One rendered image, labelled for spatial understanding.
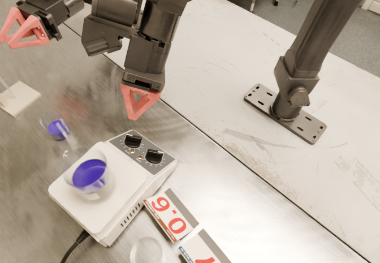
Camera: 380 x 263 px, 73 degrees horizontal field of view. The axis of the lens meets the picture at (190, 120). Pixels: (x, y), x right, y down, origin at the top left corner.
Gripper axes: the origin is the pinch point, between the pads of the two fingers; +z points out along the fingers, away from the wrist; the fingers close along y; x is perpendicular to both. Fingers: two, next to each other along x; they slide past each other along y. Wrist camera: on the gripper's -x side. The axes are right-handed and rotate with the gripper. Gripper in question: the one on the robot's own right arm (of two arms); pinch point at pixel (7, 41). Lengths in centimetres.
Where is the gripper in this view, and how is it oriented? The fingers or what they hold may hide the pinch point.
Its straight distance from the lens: 69.1
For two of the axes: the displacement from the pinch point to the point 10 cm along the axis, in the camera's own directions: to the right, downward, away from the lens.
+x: -0.2, 5.5, 8.3
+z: -5.3, 7.0, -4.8
